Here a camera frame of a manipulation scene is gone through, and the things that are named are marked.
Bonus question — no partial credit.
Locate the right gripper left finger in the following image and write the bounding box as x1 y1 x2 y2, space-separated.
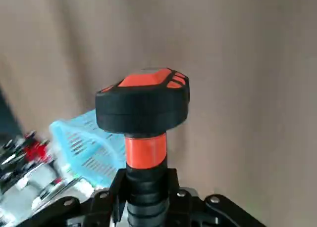
23 169 129 227

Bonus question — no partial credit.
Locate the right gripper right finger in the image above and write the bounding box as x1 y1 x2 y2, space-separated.
166 167 263 227

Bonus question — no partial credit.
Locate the blue plastic basket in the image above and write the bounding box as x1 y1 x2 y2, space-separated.
49 108 129 188

